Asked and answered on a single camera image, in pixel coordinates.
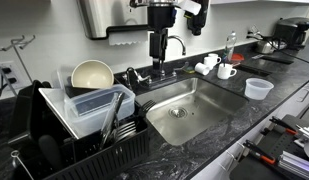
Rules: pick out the black dish rack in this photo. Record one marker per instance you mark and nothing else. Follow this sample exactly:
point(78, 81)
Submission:
point(104, 160)

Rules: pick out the chrome gooseneck faucet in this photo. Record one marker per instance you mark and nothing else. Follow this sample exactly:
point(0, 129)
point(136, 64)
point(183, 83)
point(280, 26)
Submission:
point(180, 41)

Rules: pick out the white paper towel sheet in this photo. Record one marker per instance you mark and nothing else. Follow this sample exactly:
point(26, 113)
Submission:
point(127, 38)

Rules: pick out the black wall soap dispenser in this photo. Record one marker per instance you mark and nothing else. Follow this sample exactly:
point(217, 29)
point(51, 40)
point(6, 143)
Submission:
point(197, 23)

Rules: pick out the steel tongs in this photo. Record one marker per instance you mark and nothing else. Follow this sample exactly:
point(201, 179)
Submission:
point(110, 120)

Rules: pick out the aluminium extrusion bar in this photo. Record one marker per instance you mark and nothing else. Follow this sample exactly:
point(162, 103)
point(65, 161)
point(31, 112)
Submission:
point(295, 165)

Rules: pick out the white rectangular tray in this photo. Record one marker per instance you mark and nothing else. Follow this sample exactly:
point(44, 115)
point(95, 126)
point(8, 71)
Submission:
point(55, 106)

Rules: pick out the stainless steel sink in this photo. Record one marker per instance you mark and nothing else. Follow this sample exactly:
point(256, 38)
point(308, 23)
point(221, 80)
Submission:
point(207, 100)

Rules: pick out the steel sink drain strainer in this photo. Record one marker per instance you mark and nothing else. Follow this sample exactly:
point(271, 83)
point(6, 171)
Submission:
point(178, 112)

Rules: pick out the white upper cabinet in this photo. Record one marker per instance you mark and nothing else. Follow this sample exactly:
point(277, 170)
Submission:
point(260, 1)

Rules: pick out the dark flat mat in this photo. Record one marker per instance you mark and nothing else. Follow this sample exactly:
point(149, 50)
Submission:
point(277, 59)

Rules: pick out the steel paper towel dispenser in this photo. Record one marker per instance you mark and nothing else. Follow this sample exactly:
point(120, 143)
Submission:
point(97, 16)

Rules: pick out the black cart top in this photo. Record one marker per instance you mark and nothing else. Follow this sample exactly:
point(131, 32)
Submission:
point(257, 171)

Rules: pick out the white ceramic mug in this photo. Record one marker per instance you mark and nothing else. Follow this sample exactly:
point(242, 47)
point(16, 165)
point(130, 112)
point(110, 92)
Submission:
point(209, 62)
point(215, 58)
point(224, 72)
point(201, 69)

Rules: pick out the white base cabinet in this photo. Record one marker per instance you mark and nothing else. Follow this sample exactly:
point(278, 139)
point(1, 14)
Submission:
point(294, 100)

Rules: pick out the white wall outlet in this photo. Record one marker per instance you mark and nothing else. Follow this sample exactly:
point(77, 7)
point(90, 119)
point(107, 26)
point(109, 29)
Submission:
point(4, 80)

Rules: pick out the round clear plastic tub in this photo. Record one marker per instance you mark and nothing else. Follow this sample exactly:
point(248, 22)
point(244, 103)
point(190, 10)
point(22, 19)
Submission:
point(259, 90)

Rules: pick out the steel fork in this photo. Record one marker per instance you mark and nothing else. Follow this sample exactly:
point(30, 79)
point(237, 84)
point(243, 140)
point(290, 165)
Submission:
point(126, 126)
point(127, 135)

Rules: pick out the yellow green sponge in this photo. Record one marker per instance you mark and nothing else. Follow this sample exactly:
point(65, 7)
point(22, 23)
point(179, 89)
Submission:
point(189, 70)

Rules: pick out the clear rectangular plastic container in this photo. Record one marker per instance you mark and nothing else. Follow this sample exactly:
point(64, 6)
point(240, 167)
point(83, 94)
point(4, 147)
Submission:
point(104, 110)

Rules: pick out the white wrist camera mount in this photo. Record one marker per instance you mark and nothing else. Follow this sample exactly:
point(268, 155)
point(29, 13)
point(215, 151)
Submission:
point(190, 6)

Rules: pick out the metal spoon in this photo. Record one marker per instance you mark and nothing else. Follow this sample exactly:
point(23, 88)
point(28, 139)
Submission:
point(224, 60)

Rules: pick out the black coffee maker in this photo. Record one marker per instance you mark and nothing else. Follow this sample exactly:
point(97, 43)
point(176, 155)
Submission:
point(294, 30)

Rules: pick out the small chrome side faucet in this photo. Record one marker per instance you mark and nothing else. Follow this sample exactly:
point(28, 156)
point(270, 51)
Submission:
point(130, 78)

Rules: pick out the black clamp with orange trigger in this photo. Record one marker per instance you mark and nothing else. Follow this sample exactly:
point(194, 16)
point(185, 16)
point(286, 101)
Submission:
point(260, 154)
point(284, 126)

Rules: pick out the clear dish soap bottle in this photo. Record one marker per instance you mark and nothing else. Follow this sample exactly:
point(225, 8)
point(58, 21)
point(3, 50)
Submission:
point(230, 46)

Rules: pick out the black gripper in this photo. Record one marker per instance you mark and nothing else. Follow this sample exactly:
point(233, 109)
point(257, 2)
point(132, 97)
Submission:
point(160, 16)

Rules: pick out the black power plug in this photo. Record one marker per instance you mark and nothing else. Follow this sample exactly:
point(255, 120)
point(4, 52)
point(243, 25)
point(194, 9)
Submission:
point(6, 70)
point(12, 80)

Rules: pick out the black plastic fork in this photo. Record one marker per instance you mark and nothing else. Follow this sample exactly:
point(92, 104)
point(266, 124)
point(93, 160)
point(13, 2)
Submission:
point(147, 107)

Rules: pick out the stainless steel kettle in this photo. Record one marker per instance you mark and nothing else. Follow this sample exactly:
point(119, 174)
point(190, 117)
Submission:
point(264, 47)

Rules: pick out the pink bowl with cream inside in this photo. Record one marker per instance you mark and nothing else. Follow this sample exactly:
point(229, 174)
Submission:
point(92, 75)

